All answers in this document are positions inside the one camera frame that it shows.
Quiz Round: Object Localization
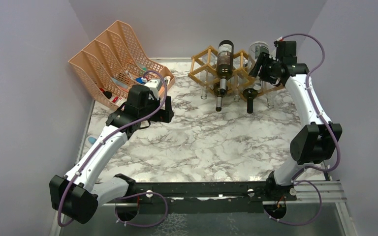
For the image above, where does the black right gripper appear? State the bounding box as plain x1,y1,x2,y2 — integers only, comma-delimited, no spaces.
249,52,282,85

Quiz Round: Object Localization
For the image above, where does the round clear flask silver cap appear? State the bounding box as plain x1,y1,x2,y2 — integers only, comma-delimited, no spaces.
248,41,269,92

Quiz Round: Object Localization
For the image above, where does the dark green wine bottle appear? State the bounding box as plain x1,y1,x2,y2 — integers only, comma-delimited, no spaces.
242,77,259,114

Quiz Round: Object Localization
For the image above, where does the green wine bottle gold label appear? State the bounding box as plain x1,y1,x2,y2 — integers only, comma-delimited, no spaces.
216,40,234,97

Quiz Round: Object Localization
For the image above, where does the dark labelled wine bottle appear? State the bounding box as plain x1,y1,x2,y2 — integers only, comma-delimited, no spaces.
213,79,228,112

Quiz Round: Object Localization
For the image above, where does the small clear glass bottle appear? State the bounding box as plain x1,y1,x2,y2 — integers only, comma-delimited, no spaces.
200,54,216,100

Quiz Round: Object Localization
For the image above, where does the tall clear glass bottle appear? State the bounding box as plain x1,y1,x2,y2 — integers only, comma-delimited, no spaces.
231,57,245,102

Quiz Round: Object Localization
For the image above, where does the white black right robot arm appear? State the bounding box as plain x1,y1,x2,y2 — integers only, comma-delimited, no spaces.
249,40,343,200

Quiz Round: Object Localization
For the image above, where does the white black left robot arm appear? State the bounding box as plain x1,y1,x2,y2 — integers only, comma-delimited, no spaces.
49,85,174,227

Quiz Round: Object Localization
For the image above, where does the wooden lattice wine rack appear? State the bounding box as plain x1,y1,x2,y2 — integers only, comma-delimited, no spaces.
188,45,291,98

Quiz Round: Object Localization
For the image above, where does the clear bottle blue content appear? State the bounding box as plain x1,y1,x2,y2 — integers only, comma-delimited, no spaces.
85,135,97,148

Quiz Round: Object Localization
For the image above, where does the red white box in organizer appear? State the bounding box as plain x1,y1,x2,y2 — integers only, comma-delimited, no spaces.
111,96,126,109

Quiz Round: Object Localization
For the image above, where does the peach plastic file organizer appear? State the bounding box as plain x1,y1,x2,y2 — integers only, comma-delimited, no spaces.
68,21,175,111

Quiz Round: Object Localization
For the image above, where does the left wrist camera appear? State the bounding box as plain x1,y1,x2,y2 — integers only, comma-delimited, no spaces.
144,78,163,100

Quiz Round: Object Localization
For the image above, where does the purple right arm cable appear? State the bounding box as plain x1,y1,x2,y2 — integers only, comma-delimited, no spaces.
274,33,342,180

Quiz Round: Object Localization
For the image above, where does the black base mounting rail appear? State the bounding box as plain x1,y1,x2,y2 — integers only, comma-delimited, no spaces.
110,181,296,214

